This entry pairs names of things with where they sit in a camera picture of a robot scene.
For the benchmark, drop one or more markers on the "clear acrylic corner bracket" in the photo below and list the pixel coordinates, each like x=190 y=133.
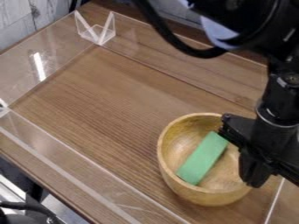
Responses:
x=98 y=34

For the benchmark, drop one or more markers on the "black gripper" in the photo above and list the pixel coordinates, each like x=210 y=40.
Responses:
x=267 y=144

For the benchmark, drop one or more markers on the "brown wooden bowl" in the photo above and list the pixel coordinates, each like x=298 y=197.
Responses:
x=222 y=187

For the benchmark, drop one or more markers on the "green rectangular block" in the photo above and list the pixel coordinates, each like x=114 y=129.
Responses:
x=202 y=159

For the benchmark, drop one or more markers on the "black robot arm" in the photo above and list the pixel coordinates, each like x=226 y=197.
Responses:
x=265 y=27

